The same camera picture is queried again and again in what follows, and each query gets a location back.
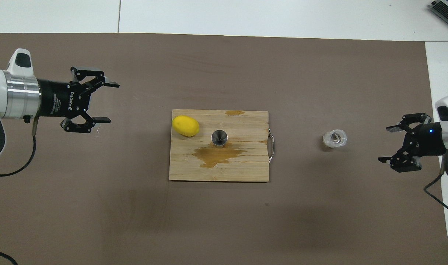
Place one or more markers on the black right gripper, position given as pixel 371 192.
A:
pixel 428 141

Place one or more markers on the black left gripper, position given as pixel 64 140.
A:
pixel 62 99

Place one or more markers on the steel double jigger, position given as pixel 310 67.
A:
pixel 219 138

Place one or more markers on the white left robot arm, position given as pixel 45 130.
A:
pixel 14 95

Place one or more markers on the yellow lemon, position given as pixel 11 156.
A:
pixel 185 126

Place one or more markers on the wooden cutting board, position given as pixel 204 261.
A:
pixel 216 169

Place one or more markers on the brown table mat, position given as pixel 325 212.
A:
pixel 246 221

